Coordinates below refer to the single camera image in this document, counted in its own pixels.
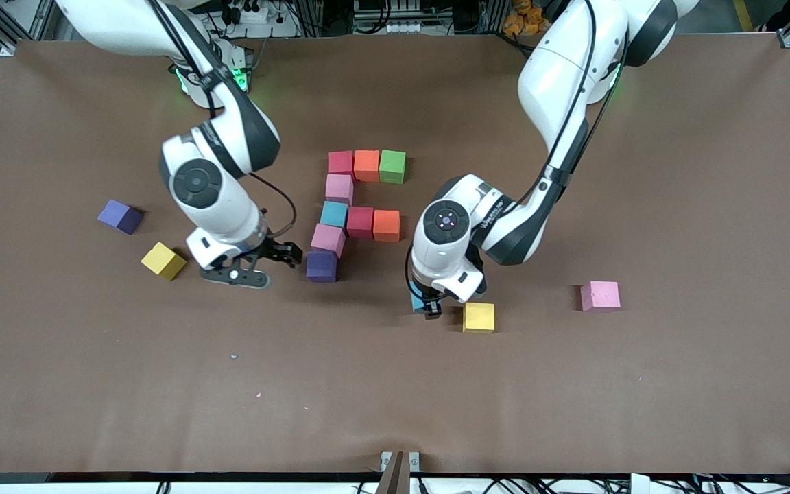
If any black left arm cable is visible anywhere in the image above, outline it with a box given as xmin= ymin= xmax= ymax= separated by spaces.
xmin=405 ymin=0 xmax=632 ymax=292

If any green foam cube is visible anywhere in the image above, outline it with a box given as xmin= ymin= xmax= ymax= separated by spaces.
xmin=379 ymin=150 xmax=407 ymax=185

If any brown paper table cover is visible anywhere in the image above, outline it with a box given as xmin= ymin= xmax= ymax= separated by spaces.
xmin=0 ymin=33 xmax=790 ymax=475

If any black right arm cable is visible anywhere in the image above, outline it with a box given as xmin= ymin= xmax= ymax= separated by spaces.
xmin=250 ymin=172 xmax=298 ymax=239

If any yellow foam cube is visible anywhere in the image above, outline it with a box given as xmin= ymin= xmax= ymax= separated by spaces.
xmin=462 ymin=302 xmax=496 ymax=335
xmin=140 ymin=241 xmax=188 ymax=282

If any orange foam cube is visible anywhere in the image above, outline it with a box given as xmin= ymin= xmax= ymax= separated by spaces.
xmin=373 ymin=209 xmax=401 ymax=242
xmin=354 ymin=150 xmax=381 ymax=183

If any metal bracket with wooden post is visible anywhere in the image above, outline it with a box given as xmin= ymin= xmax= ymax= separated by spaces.
xmin=380 ymin=450 xmax=421 ymax=494

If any white power strip with plugs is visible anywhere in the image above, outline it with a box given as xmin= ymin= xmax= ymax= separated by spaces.
xmin=227 ymin=2 xmax=279 ymax=25

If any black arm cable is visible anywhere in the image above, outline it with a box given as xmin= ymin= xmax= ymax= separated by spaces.
xmin=405 ymin=0 xmax=632 ymax=292
xmin=250 ymin=172 xmax=298 ymax=239

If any long white socket strip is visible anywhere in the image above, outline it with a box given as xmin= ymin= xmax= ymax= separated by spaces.
xmin=368 ymin=19 xmax=430 ymax=34

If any pink foam cube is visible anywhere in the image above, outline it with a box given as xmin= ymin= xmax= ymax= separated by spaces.
xmin=326 ymin=174 xmax=355 ymax=205
xmin=311 ymin=224 xmax=347 ymax=258
xmin=580 ymin=281 xmax=621 ymax=314

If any orange snack bag pile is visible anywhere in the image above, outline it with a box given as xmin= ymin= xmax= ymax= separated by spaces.
xmin=503 ymin=0 xmax=552 ymax=36

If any purple foam cube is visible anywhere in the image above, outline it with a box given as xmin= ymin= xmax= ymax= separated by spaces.
xmin=97 ymin=199 xmax=144 ymax=236
xmin=306 ymin=250 xmax=338 ymax=283

